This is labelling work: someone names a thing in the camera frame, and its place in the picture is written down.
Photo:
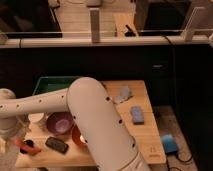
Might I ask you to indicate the blue device on floor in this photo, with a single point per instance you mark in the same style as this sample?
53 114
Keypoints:
169 144

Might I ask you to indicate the long red pepper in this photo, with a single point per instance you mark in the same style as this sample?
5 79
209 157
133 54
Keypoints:
23 146

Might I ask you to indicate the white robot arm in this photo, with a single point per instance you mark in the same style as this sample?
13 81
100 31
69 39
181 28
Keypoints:
109 142

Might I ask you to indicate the orange bowl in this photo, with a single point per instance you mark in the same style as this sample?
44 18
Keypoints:
76 137

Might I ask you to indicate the green plastic bin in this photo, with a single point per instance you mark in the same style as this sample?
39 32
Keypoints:
53 83

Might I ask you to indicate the black rectangular sponge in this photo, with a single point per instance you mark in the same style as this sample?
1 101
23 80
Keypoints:
57 145

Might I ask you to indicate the small metal cup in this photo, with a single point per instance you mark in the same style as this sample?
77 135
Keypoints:
30 144

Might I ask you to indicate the white partition rail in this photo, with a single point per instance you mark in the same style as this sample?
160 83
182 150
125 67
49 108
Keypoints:
95 39

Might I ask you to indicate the white paper cup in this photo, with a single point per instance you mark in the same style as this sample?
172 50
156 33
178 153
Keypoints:
37 118

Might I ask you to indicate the purple bowl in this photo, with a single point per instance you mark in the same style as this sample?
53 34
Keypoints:
59 122

